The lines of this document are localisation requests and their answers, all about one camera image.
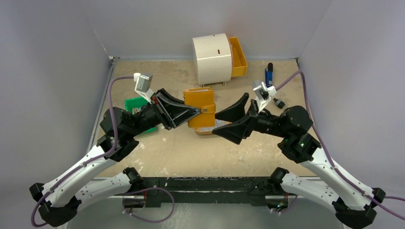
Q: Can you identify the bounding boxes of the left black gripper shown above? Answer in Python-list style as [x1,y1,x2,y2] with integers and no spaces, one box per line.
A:
[127,88,201,137]

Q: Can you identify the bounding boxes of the yellow leather card holder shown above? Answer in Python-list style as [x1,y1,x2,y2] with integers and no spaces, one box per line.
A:
[183,87,216,128]

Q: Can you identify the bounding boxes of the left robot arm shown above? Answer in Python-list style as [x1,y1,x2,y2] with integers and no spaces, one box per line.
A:
[30,89,201,227]

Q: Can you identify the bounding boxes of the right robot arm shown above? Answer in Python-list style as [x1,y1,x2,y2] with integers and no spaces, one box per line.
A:
[213,94,386,229]

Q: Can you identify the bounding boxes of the yellow oval plastic tray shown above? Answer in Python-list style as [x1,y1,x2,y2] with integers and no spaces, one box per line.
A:
[194,126,216,135]

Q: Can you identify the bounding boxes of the green plastic bin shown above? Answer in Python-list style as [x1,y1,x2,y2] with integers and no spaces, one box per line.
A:
[125,97,157,134]

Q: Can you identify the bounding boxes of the small black knob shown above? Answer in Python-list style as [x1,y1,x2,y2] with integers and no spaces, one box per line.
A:
[273,98,285,109]

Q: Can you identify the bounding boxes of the yellow open drawer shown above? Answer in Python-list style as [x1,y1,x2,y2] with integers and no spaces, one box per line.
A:
[229,37,247,78]

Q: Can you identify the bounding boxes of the cream round drawer cabinet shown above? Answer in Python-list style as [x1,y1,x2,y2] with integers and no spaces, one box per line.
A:
[192,33,233,85]

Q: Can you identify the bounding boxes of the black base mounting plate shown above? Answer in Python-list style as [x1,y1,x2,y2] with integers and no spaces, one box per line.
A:
[111,176,299,209]

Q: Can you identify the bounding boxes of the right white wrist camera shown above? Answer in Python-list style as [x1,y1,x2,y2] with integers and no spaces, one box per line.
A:
[252,80,277,113]

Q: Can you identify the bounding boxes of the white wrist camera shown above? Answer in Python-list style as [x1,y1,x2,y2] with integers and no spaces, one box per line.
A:
[252,80,277,113]
[133,73,154,103]

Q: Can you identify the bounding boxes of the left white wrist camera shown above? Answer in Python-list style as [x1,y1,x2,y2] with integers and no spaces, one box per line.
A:
[133,73,154,103]

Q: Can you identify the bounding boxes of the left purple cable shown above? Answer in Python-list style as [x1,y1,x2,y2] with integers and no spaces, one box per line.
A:
[31,75,137,228]

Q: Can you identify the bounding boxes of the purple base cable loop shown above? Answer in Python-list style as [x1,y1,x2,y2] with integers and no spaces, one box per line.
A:
[122,185,176,222]

